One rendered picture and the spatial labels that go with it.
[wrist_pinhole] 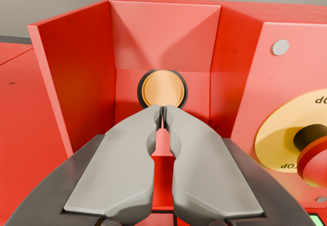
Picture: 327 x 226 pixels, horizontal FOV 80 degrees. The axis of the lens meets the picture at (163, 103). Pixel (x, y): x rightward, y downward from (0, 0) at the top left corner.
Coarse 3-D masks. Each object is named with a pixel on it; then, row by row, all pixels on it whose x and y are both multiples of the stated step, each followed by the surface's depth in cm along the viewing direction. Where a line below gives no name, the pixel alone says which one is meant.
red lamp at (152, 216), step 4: (148, 216) 16; (152, 216) 16; (156, 216) 16; (160, 216) 16; (164, 216) 16; (168, 216) 16; (172, 216) 16; (144, 220) 16; (148, 220) 16; (152, 220) 16; (156, 220) 16; (160, 220) 16; (164, 220) 16; (168, 220) 16; (172, 220) 16; (136, 224) 16; (140, 224) 16; (144, 224) 16; (148, 224) 16; (152, 224) 16; (156, 224) 16; (160, 224) 16; (164, 224) 16; (168, 224) 16; (172, 224) 16
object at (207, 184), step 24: (168, 120) 12; (192, 120) 11; (192, 144) 9; (216, 144) 9; (192, 168) 8; (216, 168) 8; (192, 192) 7; (216, 192) 7; (240, 192) 7; (192, 216) 7; (216, 216) 6; (240, 216) 6
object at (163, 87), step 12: (156, 72) 18; (168, 72) 18; (144, 84) 18; (156, 84) 17; (168, 84) 17; (180, 84) 17; (144, 96) 18; (156, 96) 17; (168, 96) 17; (180, 96) 17
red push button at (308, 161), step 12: (300, 132) 13; (312, 132) 12; (324, 132) 12; (300, 144) 12; (312, 144) 11; (324, 144) 10; (300, 156) 11; (312, 156) 11; (324, 156) 10; (300, 168) 11; (312, 168) 11; (324, 168) 11; (312, 180) 11; (324, 180) 11
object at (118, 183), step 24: (144, 120) 11; (120, 144) 9; (144, 144) 9; (96, 168) 8; (120, 168) 8; (144, 168) 8; (72, 192) 7; (96, 192) 7; (120, 192) 7; (144, 192) 7; (120, 216) 7; (144, 216) 7
